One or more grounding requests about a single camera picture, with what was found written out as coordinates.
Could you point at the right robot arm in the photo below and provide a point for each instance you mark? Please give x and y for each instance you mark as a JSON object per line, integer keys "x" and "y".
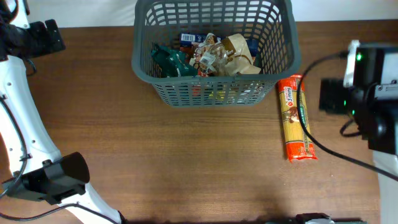
{"x": 368, "y": 95}

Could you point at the clear mushroom pouch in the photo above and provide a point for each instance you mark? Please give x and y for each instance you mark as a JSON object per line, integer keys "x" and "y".
{"x": 211, "y": 57}

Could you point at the green Nescafe coffee bag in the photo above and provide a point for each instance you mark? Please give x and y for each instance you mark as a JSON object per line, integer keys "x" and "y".
{"x": 172, "y": 63}

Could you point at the San Remo spaghetti packet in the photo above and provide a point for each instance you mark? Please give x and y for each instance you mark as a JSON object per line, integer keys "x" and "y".
{"x": 297, "y": 144}

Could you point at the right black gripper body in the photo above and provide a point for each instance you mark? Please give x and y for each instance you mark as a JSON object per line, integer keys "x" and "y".
{"x": 336, "y": 100}

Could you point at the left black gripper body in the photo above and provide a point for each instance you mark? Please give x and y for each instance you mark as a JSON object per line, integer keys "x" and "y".
{"x": 38, "y": 41}

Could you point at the grey plastic slotted basket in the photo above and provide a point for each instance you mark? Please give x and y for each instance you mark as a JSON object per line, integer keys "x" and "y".
{"x": 270, "y": 23}

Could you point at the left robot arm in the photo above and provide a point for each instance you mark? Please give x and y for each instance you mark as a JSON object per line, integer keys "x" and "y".
{"x": 39, "y": 171}

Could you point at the Kleenex tissue multipack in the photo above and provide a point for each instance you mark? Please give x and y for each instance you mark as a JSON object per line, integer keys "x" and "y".
{"x": 196, "y": 40}

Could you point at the beige rice pouch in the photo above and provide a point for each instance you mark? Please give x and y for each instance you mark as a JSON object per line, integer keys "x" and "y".
{"x": 239, "y": 59}

